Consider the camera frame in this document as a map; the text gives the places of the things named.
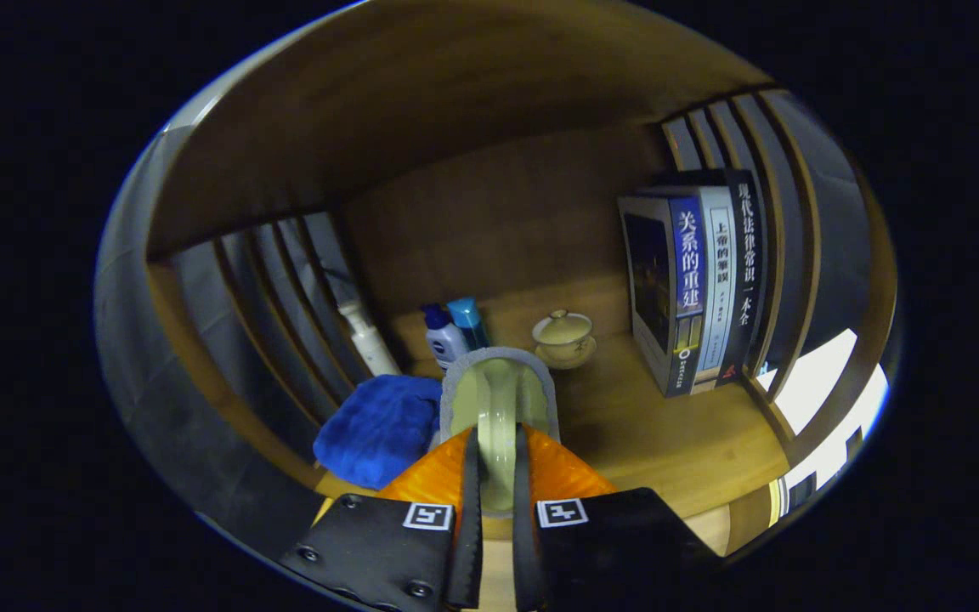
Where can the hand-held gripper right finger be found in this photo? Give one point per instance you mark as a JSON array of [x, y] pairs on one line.
[[617, 544]]

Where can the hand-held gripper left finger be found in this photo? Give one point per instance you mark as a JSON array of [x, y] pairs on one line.
[[379, 552]]

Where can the wooden countertop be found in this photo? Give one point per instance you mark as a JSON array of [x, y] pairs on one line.
[[668, 442]]

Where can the wooden cabinet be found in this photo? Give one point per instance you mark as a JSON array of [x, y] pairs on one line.
[[421, 110]]

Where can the blue towel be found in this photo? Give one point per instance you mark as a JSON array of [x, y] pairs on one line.
[[379, 429]]

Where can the white pump bottle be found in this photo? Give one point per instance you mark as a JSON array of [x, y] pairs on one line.
[[370, 340]]

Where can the beige lidded teacup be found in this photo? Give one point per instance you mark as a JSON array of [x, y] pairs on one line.
[[563, 336]]

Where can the white bottle with blue cap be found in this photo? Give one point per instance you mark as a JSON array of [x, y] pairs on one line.
[[444, 340]]

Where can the teal bottle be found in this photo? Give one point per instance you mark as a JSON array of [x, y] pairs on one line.
[[468, 319]]

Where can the pale spine book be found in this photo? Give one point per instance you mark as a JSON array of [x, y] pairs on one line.
[[719, 280]]

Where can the black spine book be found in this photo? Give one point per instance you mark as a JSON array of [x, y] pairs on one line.
[[749, 255]]

